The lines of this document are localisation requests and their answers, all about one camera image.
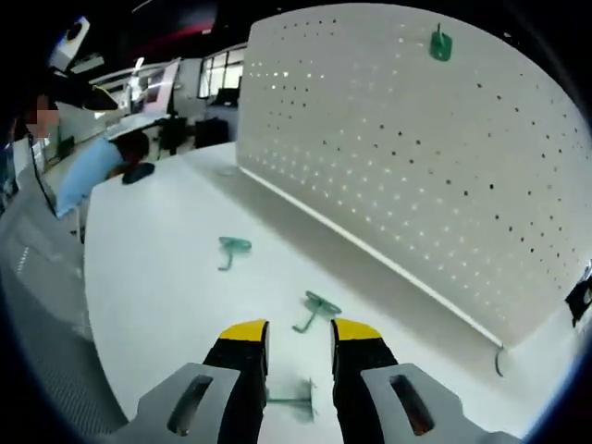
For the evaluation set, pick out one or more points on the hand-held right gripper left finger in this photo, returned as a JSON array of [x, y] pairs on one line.
[[217, 393]]

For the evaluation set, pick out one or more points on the black low cabinet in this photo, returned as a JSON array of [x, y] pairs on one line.
[[212, 133]]

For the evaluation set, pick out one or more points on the white pink display board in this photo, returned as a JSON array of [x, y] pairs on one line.
[[159, 85]]

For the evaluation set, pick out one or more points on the white perforated mounting plate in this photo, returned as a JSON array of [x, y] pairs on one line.
[[370, 139]]

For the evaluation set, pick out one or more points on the green hook assembly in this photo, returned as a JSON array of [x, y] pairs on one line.
[[441, 46], [319, 307], [233, 245], [300, 400]]

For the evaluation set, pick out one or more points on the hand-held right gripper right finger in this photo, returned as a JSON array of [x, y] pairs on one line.
[[374, 393]]

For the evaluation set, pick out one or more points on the black oval object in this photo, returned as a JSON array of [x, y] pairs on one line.
[[136, 173]]

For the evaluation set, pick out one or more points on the black office chair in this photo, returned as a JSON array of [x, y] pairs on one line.
[[173, 134]]

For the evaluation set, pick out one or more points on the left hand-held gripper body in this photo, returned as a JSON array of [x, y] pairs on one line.
[[69, 44]]

